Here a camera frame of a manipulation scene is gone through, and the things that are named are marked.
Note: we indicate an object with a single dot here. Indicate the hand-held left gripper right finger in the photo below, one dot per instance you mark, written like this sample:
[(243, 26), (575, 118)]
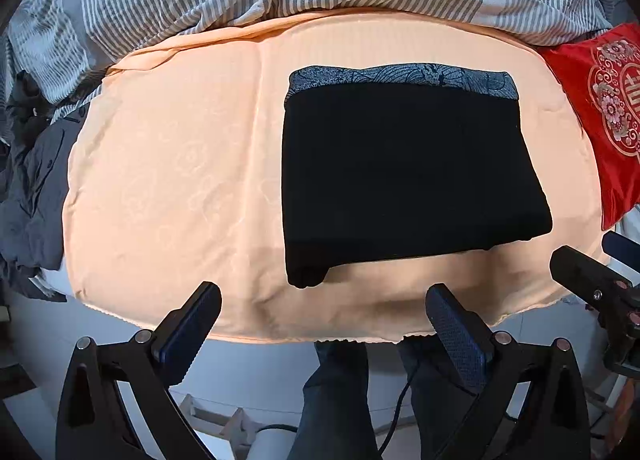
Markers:
[(457, 340)]

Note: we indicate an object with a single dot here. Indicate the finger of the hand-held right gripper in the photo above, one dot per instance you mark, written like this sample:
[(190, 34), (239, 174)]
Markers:
[(622, 246), (580, 270)]

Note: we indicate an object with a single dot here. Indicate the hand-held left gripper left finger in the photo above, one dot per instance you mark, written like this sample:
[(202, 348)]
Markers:
[(187, 335)]

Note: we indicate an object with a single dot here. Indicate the black pants with patterned waistband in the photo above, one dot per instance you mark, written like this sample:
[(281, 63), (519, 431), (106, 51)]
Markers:
[(400, 164)]

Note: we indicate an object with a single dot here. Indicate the white mattress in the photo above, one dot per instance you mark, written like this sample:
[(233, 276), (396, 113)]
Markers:
[(250, 370)]

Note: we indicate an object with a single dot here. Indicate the red embroidered pillow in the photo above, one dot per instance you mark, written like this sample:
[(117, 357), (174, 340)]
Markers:
[(590, 139)]

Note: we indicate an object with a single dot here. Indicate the person's left leg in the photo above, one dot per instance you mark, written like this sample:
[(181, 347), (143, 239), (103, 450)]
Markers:
[(340, 390)]

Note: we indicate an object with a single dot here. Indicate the peach blanket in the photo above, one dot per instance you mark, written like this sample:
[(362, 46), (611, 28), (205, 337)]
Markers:
[(175, 164)]

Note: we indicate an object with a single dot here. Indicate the dark grey clothes pile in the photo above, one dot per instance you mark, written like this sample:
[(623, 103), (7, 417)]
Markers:
[(35, 190)]

